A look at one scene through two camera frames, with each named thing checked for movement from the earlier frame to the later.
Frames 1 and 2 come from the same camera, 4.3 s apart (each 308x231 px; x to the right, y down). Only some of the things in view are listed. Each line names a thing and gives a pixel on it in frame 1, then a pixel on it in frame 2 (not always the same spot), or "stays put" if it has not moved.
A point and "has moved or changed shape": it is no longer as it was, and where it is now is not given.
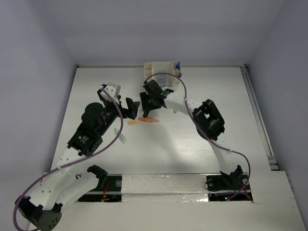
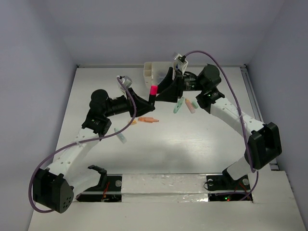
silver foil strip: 164,188 stays put
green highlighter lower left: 121,137 stays put
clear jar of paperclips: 162,80 stays put
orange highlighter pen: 147,119 stays put
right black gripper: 144,97 -> 170,89
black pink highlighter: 146,113 has moved or changed shape
